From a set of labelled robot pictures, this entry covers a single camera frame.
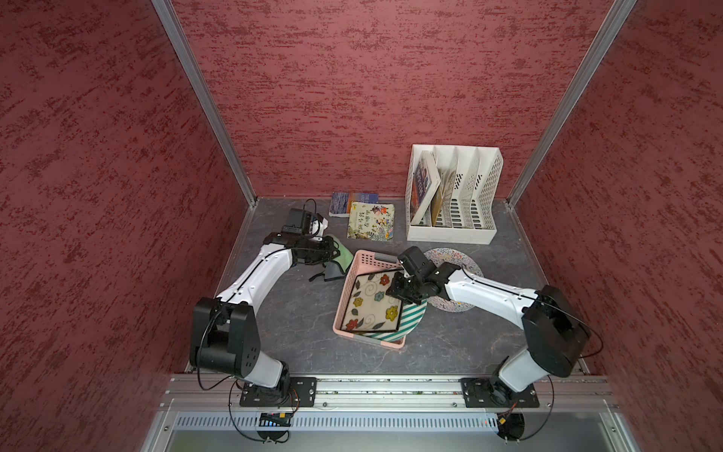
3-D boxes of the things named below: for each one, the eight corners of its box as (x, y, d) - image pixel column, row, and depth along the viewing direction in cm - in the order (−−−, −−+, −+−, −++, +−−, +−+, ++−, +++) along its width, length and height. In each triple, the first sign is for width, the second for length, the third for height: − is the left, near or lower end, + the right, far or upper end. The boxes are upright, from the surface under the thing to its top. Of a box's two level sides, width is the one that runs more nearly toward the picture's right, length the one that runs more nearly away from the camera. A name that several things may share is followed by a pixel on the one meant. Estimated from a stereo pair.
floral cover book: (347, 240, 109) (347, 235, 106) (350, 207, 120) (349, 201, 118) (396, 240, 109) (396, 235, 107) (393, 207, 121) (394, 202, 118)
